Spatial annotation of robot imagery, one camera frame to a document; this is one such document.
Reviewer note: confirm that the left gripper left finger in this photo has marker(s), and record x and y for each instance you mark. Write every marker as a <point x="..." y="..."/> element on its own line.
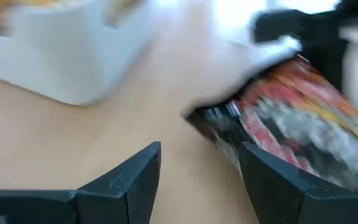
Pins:
<point x="104" y="205"/>

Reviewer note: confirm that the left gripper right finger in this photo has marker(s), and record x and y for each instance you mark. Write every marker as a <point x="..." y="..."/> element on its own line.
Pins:
<point x="291" y="205"/>

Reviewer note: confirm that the black Fire Noodle ramen pack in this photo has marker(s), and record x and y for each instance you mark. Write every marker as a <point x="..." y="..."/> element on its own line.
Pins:
<point x="291" y="124"/>

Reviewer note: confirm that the white plastic bin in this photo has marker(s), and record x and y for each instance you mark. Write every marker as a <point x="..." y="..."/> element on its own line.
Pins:
<point x="57" y="62"/>

